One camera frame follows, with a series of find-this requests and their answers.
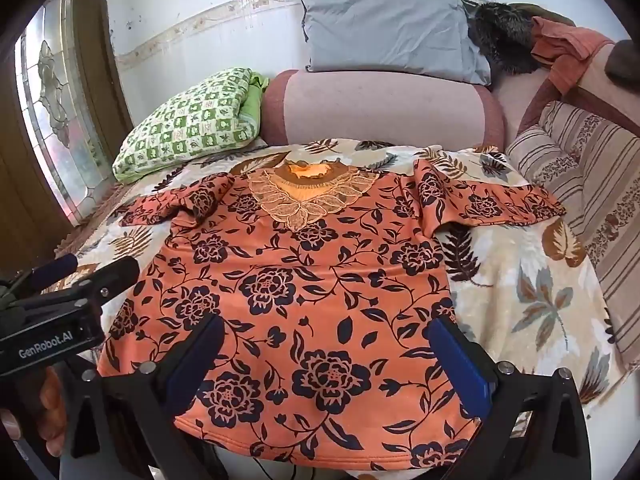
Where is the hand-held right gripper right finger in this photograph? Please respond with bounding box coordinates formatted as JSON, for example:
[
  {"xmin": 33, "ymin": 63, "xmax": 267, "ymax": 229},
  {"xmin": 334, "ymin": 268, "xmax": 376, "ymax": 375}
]
[{"xmin": 425, "ymin": 316, "xmax": 592, "ymax": 480}]

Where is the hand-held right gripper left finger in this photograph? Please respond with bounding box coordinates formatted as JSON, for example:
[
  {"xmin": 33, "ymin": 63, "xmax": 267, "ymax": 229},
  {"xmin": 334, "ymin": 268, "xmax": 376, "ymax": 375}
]
[{"xmin": 60, "ymin": 312, "xmax": 226, "ymax": 480}]

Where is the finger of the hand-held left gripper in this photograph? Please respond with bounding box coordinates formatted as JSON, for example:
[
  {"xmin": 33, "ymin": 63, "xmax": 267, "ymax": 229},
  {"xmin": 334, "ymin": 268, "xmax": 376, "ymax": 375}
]
[
  {"xmin": 25, "ymin": 253, "xmax": 79, "ymax": 292},
  {"xmin": 75, "ymin": 255, "xmax": 141, "ymax": 307}
]

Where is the orange floral shirt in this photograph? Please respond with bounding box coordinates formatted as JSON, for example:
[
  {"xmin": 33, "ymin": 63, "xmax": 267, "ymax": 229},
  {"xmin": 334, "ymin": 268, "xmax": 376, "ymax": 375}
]
[{"xmin": 97, "ymin": 157, "xmax": 568, "ymax": 472}]

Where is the person's left hand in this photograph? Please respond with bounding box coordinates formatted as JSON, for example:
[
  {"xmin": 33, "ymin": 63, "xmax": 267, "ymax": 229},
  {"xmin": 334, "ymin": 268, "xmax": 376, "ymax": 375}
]
[{"xmin": 0, "ymin": 365, "xmax": 67, "ymax": 457}]

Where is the leaf-printed blanket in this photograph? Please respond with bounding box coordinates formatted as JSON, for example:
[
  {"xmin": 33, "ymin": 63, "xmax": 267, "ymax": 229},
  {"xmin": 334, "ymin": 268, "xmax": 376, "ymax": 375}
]
[{"xmin": 55, "ymin": 139, "xmax": 627, "ymax": 480}]

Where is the stained glass window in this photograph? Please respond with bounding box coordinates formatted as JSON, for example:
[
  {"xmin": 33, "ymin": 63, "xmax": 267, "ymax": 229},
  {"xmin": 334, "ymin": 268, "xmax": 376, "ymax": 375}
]
[{"xmin": 14, "ymin": 0, "xmax": 117, "ymax": 227}]

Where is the green patterned pillow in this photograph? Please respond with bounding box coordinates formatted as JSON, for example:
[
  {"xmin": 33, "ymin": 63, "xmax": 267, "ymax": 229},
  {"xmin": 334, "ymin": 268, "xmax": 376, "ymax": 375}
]
[{"xmin": 112, "ymin": 66, "xmax": 271, "ymax": 185}]

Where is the striped cushion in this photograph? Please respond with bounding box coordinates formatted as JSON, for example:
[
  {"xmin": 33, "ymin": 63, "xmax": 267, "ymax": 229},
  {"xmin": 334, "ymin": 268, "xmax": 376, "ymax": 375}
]
[{"xmin": 506, "ymin": 100, "xmax": 640, "ymax": 377}]

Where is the orange cloth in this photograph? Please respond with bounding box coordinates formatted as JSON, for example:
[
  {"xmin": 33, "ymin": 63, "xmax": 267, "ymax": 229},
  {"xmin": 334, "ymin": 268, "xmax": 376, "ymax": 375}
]
[{"xmin": 530, "ymin": 16, "xmax": 617, "ymax": 94}]

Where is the dark furry garment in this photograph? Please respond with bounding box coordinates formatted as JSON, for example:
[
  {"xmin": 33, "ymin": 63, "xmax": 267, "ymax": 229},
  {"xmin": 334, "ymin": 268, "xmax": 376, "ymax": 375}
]
[{"xmin": 462, "ymin": 1, "xmax": 576, "ymax": 76}]

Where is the grey pillow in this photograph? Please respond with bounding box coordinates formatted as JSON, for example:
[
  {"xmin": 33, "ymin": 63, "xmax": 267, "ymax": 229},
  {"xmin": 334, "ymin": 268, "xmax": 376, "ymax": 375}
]
[{"xmin": 297, "ymin": 0, "xmax": 494, "ymax": 86}]

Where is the wooden door frame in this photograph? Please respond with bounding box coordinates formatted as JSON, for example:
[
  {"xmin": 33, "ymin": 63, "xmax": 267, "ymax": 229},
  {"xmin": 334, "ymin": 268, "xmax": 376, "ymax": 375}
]
[{"xmin": 0, "ymin": 0, "xmax": 135, "ymax": 273}]

